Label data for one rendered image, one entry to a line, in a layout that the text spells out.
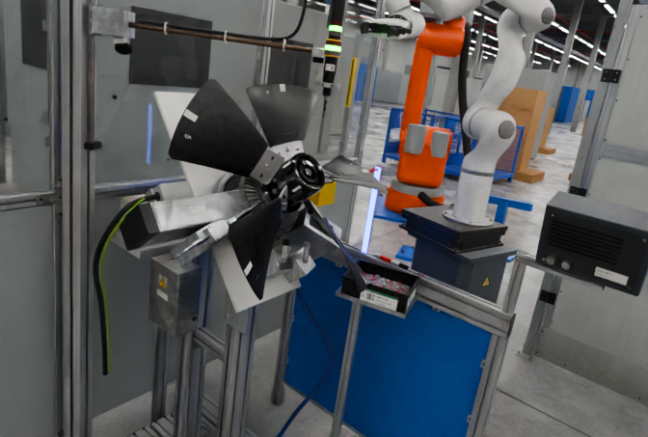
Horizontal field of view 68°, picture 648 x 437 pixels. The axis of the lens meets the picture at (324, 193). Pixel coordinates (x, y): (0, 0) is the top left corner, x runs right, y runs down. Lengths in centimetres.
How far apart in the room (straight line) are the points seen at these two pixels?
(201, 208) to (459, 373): 102
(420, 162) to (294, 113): 387
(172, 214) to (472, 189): 110
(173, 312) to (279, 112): 70
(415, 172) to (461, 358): 372
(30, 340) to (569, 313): 262
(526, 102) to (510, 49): 741
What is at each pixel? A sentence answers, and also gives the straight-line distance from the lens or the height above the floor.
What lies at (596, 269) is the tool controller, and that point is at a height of 109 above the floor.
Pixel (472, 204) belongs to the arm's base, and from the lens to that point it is 185.
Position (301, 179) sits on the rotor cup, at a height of 121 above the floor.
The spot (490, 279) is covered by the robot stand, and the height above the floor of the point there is 82.
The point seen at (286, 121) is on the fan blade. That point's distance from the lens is 144.
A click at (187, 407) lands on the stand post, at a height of 26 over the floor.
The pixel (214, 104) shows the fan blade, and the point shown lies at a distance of 123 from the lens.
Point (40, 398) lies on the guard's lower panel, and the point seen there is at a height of 24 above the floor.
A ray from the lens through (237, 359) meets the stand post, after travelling 162.
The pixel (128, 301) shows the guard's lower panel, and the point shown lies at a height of 52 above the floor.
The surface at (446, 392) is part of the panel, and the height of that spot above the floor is 50.
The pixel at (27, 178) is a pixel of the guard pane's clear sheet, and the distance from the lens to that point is 173.
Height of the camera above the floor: 151
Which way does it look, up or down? 15 degrees down
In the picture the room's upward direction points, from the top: 8 degrees clockwise
